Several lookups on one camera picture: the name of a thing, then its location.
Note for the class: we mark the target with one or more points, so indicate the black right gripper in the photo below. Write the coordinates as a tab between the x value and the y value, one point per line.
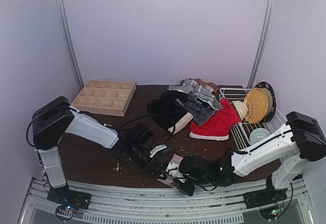
185	186

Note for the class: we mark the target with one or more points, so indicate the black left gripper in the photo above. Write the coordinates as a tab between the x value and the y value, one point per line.
152	167

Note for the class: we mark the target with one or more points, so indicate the pink and white underwear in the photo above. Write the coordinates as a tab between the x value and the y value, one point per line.
172	176

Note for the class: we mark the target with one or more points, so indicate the red underwear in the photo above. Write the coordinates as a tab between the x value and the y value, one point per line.
217	127

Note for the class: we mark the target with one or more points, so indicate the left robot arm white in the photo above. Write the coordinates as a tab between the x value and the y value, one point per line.
87	162

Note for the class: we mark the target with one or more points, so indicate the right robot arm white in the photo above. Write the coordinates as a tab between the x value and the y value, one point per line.
300	141

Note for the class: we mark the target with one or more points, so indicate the black underwear white waistband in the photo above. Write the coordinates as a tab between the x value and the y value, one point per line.
170	106

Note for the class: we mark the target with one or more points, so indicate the striped dark underwear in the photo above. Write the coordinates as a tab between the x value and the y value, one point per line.
200	111

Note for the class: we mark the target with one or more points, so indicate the grey lettered underwear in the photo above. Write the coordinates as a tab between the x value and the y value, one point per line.
192	88

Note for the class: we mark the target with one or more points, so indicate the tan beige underwear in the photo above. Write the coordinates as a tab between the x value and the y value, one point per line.
210	86

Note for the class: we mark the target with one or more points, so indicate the wooden compartment tray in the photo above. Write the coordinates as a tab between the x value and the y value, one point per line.
105	97

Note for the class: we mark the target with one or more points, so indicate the white bowl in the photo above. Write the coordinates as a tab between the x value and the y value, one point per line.
258	134

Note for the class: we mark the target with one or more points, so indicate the cream checkered bowl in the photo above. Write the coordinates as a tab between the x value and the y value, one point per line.
243	109

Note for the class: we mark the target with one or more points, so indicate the yellow dotted plate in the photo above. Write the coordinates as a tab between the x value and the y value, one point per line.
257	104

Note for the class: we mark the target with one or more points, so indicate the dark round plate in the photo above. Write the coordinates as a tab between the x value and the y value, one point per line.
272	108

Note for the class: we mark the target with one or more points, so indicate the left metal frame post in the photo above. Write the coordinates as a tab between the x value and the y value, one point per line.
69	44

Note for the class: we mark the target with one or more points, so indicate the metal frame post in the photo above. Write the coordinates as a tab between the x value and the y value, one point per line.
69	44
262	42

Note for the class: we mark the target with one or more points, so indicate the right metal frame post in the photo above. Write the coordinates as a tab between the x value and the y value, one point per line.
262	42

